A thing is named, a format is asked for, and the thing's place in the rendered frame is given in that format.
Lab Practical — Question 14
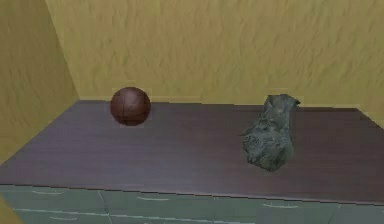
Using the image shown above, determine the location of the brown basketball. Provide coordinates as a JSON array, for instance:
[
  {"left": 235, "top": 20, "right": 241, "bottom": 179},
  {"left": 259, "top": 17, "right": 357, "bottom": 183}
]
[{"left": 109, "top": 86, "right": 152, "bottom": 127}]

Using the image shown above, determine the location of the grey chest of drawers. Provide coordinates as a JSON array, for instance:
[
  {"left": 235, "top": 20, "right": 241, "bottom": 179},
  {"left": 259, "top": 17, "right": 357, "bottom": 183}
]
[{"left": 0, "top": 100, "right": 384, "bottom": 224}]

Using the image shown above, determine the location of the crumpled dark grey cloth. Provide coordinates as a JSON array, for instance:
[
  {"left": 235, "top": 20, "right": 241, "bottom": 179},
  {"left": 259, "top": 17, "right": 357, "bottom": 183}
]
[{"left": 240, "top": 93, "right": 301, "bottom": 173}]

